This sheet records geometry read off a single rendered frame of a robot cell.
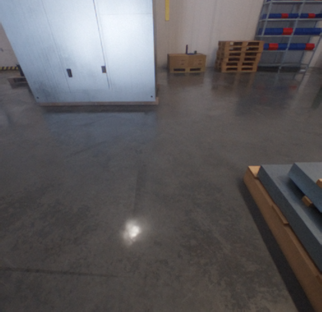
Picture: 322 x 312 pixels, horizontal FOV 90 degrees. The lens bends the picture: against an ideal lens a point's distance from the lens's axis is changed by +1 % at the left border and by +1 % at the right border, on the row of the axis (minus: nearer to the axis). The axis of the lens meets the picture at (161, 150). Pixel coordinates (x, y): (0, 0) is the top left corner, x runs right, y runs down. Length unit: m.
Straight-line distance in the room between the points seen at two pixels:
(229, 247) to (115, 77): 2.60
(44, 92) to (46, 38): 0.82
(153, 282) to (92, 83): 2.70
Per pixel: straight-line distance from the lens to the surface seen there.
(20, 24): 3.35
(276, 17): 7.56
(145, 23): 2.76
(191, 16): 7.23
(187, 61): 6.09
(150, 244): 1.11
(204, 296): 1.05
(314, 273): 1.14
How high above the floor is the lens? 1.00
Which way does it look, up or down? 35 degrees down
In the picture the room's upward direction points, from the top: 1 degrees counter-clockwise
